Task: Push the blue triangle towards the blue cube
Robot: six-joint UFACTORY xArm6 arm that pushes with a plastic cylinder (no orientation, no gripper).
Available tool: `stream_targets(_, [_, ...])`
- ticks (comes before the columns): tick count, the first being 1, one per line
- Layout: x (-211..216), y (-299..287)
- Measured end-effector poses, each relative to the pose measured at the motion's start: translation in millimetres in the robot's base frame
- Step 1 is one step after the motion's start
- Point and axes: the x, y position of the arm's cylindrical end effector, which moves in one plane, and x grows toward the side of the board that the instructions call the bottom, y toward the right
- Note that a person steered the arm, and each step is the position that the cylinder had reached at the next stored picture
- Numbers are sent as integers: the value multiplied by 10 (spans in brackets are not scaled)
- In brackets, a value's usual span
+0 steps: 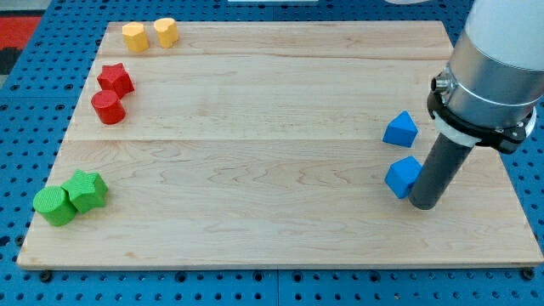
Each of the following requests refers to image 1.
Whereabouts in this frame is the red star block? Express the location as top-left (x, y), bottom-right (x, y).
top-left (97, 63), bottom-right (134, 99)

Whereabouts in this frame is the light wooden board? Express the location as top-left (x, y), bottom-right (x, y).
top-left (17, 21), bottom-right (543, 270)

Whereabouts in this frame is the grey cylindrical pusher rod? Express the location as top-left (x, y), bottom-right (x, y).
top-left (408, 133), bottom-right (473, 210)

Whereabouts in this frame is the green cylinder block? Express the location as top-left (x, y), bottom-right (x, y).
top-left (32, 185), bottom-right (77, 226)

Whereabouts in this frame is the red cylinder block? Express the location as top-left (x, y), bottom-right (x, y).
top-left (91, 90), bottom-right (126, 125)

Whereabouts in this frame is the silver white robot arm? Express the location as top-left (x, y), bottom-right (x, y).
top-left (428, 0), bottom-right (543, 154)

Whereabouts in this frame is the blue cube block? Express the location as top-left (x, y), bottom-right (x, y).
top-left (384, 156), bottom-right (422, 199)

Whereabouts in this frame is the yellow heart block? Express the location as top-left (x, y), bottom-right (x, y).
top-left (154, 17), bottom-right (179, 48)

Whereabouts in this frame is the blue triangular prism block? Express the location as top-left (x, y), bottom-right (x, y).
top-left (382, 110), bottom-right (419, 148)

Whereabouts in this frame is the green star block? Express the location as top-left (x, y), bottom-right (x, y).
top-left (61, 169), bottom-right (108, 214)

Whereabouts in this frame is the yellow pentagon block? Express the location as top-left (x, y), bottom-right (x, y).
top-left (122, 21), bottom-right (150, 53)

